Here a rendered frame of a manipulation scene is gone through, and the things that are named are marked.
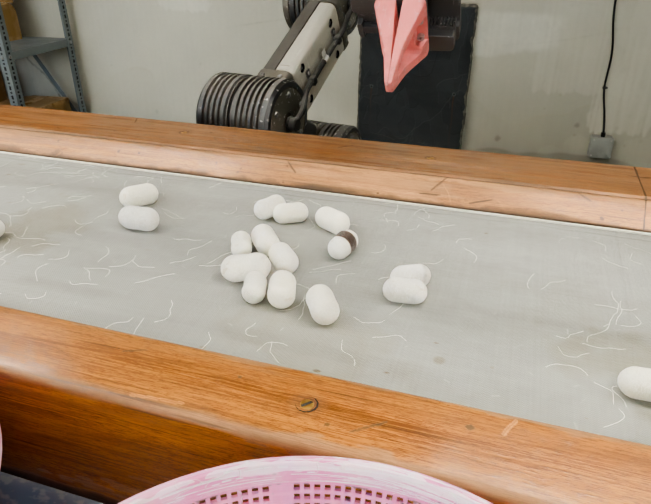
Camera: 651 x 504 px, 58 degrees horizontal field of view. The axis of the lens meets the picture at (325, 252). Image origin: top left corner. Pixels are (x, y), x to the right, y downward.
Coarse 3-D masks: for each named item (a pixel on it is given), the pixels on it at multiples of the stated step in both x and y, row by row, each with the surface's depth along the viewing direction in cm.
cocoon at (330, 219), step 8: (320, 208) 54; (328, 208) 53; (320, 216) 53; (328, 216) 52; (336, 216) 52; (344, 216) 52; (320, 224) 53; (328, 224) 52; (336, 224) 52; (344, 224) 52; (336, 232) 52
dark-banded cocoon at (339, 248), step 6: (354, 234) 49; (330, 240) 49; (336, 240) 48; (342, 240) 48; (330, 246) 48; (336, 246) 48; (342, 246) 48; (348, 246) 48; (330, 252) 48; (336, 252) 48; (342, 252) 48; (348, 252) 48; (336, 258) 48; (342, 258) 48
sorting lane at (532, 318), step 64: (0, 192) 62; (64, 192) 62; (192, 192) 62; (256, 192) 62; (320, 192) 61; (0, 256) 50; (64, 256) 50; (128, 256) 50; (192, 256) 50; (320, 256) 50; (384, 256) 50; (448, 256) 50; (512, 256) 50; (576, 256) 50; (640, 256) 50; (128, 320) 41; (192, 320) 41; (256, 320) 41; (384, 320) 41; (448, 320) 41; (512, 320) 41; (576, 320) 41; (640, 320) 41; (384, 384) 35; (448, 384) 35; (512, 384) 35; (576, 384) 35
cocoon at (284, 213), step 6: (282, 204) 54; (288, 204) 54; (294, 204) 54; (300, 204) 54; (276, 210) 54; (282, 210) 54; (288, 210) 54; (294, 210) 54; (300, 210) 54; (306, 210) 55; (276, 216) 54; (282, 216) 54; (288, 216) 54; (294, 216) 54; (300, 216) 54; (306, 216) 55; (282, 222) 54; (288, 222) 55; (294, 222) 55
